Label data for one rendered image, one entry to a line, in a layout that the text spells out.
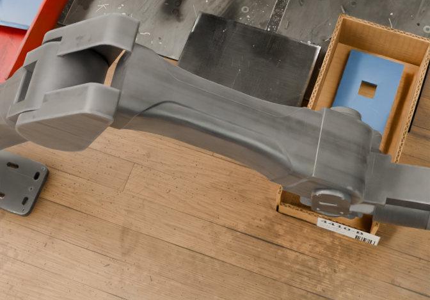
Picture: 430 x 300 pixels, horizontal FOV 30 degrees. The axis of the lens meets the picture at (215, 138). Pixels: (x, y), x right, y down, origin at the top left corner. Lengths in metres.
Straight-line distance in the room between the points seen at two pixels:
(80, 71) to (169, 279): 0.36
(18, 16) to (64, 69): 0.44
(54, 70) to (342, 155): 0.26
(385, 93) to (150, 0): 0.34
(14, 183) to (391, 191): 0.49
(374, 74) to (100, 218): 0.39
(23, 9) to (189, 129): 0.52
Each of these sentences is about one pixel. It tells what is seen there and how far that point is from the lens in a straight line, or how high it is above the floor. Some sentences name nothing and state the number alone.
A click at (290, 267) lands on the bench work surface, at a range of 0.97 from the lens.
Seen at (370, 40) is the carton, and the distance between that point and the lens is 1.05.
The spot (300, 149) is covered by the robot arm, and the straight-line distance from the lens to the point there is 0.69.
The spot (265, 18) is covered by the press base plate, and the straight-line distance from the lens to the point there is 1.10.
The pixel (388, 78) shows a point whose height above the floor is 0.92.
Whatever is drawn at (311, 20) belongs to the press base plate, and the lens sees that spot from 1.10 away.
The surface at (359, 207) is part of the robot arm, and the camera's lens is 0.79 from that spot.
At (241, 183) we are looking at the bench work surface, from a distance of 1.00.
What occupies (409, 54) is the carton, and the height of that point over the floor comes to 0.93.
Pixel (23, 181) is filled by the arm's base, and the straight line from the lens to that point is 1.03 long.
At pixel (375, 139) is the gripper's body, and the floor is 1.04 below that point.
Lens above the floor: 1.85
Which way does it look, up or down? 68 degrees down
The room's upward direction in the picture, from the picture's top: 8 degrees counter-clockwise
